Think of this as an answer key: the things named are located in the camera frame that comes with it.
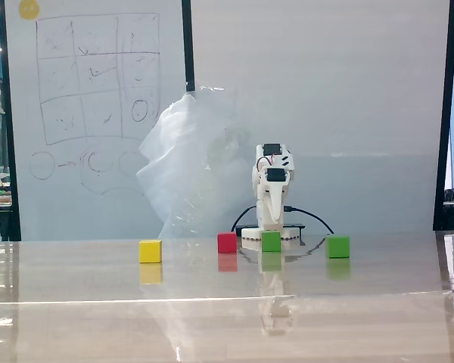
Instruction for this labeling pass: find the translucent plastic sheet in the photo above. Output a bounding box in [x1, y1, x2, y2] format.
[135, 85, 259, 239]

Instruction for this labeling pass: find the green cube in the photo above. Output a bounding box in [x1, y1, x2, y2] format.
[325, 234, 351, 259]
[261, 231, 281, 253]

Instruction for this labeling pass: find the black chair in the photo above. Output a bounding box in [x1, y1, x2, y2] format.
[0, 205, 13, 242]

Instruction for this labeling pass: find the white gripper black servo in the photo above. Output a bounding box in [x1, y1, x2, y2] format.
[257, 168, 291, 225]

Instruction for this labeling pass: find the yellow round magnet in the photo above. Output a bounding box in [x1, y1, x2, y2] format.
[18, 0, 39, 20]

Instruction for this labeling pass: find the black cable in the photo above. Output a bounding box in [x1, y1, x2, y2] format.
[231, 206, 258, 232]
[285, 206, 336, 235]

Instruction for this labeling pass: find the blank whiteboard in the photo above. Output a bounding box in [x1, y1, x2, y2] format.
[191, 0, 450, 232]

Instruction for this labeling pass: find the black board post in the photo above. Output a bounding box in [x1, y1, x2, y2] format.
[433, 0, 454, 231]
[181, 0, 196, 92]
[0, 0, 23, 242]

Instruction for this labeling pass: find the whiteboard with marker drawings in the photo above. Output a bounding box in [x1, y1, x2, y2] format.
[3, 0, 192, 241]

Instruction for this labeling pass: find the yellow cube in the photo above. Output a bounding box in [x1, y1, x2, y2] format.
[138, 239, 163, 264]

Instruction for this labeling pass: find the black flat box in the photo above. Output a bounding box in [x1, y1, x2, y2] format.
[236, 223, 306, 232]

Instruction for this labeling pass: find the red cube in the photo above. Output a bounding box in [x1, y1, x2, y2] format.
[217, 232, 238, 254]

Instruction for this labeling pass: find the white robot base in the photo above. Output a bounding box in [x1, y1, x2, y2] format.
[241, 225, 302, 249]

